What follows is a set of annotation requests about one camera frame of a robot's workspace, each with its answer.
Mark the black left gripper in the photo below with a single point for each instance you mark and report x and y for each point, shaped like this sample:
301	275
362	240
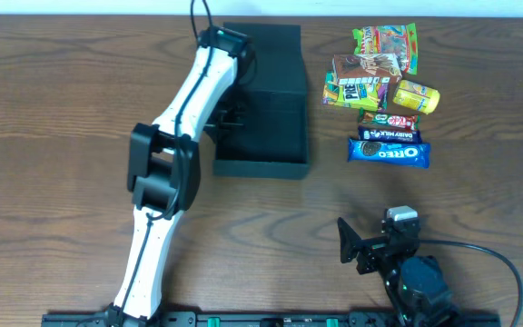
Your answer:
224	121

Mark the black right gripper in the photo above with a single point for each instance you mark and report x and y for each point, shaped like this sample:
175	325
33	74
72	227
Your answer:
370	251

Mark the dark green gift box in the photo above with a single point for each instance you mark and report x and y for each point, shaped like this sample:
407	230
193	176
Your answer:
274	141

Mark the blue Oreo pack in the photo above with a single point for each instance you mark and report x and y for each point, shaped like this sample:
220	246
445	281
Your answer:
412	155

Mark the brown Pocky box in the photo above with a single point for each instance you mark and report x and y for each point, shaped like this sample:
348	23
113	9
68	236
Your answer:
366	69

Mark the colourful gummy candy bag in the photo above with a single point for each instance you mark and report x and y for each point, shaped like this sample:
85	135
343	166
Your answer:
401	40

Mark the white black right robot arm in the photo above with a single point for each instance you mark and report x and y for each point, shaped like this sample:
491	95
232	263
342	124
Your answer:
414	284

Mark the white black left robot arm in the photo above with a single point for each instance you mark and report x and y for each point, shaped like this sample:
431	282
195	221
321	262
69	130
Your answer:
164	171

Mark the purple Dairy Milk bar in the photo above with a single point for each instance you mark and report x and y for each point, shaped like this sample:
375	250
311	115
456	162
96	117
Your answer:
388	136

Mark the red green KitKat bar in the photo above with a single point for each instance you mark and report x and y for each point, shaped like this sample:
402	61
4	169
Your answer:
403	122

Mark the yellow green Pretz box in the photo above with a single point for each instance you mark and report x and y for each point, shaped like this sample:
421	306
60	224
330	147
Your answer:
368	97

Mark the yellow Mentos bottle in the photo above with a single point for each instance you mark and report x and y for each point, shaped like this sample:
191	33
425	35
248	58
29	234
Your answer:
417	97

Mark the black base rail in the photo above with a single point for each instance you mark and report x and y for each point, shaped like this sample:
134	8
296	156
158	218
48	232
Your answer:
192	319

